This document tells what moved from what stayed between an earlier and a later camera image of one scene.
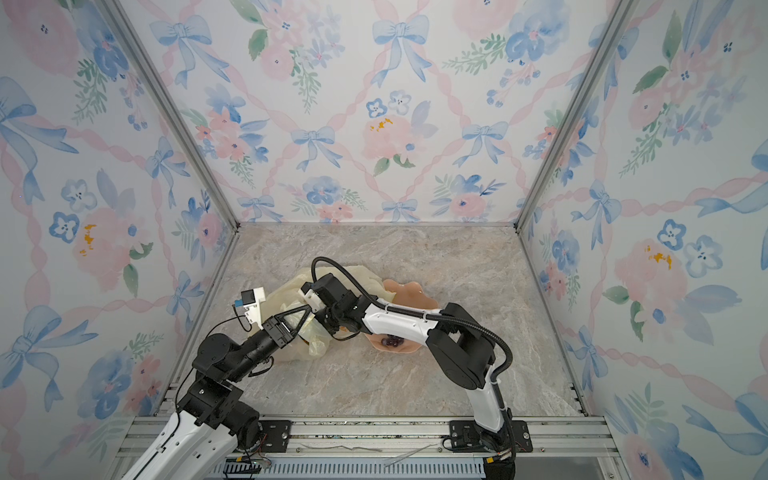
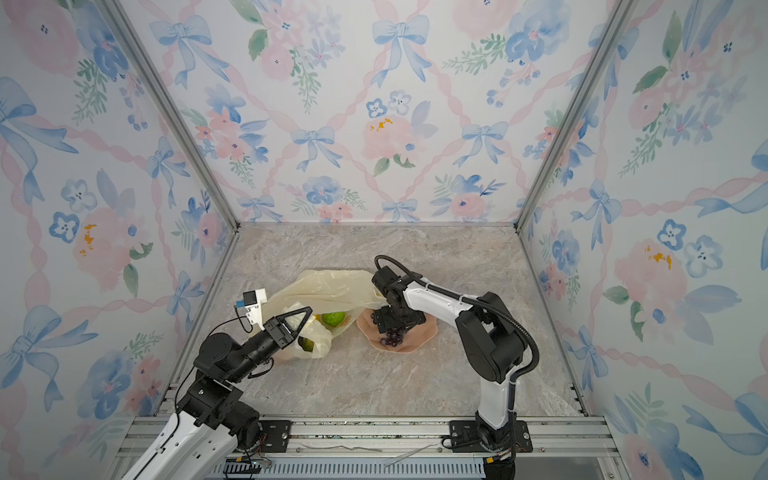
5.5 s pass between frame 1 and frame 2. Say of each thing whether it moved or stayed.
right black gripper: moved
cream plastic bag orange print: stayed
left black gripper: stayed
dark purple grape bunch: stayed
